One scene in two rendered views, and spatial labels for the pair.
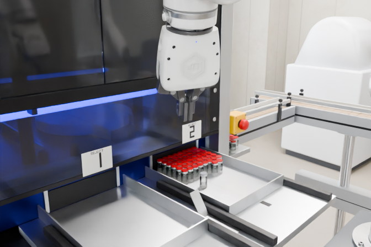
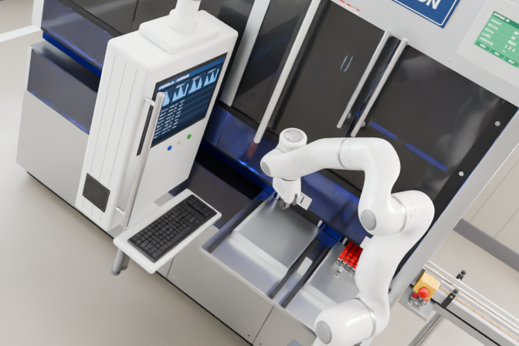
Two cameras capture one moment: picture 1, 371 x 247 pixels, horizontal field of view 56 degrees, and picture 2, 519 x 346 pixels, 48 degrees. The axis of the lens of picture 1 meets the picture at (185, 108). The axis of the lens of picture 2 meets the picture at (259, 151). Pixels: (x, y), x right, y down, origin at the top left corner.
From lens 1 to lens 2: 1.75 m
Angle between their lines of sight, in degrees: 59
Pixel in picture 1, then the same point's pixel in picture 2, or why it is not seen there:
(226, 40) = (444, 222)
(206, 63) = (284, 191)
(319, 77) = not seen: outside the picture
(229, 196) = (329, 290)
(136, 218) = (286, 239)
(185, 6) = not seen: hidden behind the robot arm
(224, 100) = (418, 259)
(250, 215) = (310, 300)
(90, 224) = (273, 219)
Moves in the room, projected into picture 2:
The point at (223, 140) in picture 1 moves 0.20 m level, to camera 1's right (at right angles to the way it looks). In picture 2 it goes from (399, 283) to (421, 327)
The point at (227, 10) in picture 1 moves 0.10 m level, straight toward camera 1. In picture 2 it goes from (459, 204) to (435, 200)
